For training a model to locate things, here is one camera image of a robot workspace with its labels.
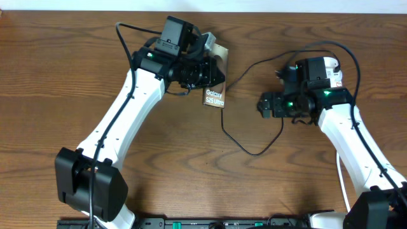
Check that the white power strip socket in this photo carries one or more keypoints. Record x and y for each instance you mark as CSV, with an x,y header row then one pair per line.
x,y
333,71

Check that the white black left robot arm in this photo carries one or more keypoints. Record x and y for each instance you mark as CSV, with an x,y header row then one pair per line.
x,y
89,177

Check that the black mounting rail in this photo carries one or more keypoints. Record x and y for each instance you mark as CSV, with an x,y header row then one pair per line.
x,y
193,223

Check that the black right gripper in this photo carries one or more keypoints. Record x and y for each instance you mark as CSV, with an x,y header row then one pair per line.
x,y
276,109

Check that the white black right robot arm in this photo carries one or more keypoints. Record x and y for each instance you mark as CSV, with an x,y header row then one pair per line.
x,y
313,88

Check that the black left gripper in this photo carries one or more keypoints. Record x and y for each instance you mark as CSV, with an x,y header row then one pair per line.
x,y
212,77

